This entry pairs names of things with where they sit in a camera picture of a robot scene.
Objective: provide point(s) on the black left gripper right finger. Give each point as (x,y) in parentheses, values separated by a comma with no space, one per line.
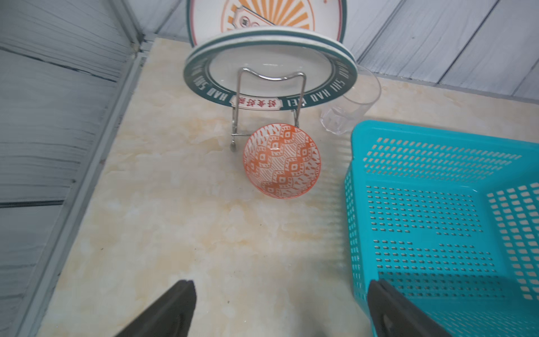
(394,315)

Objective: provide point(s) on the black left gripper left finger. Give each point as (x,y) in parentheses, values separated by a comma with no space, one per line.
(170,315)

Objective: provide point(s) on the teal plastic basket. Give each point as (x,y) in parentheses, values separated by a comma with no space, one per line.
(450,220)

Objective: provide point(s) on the orange patterned bowl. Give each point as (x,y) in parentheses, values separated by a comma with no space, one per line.
(282,161)

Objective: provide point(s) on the clear drinking glass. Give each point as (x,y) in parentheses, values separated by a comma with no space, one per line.
(341,115)

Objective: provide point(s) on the green rimmed flat plate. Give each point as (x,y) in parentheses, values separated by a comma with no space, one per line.
(211,69)

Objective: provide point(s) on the upright plate with sunburst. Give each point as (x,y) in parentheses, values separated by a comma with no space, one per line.
(209,18)

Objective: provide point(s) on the metal wire plate rack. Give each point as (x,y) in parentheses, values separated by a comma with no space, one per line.
(245,102)

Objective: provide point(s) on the left aluminium frame post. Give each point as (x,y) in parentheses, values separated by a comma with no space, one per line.
(126,22)

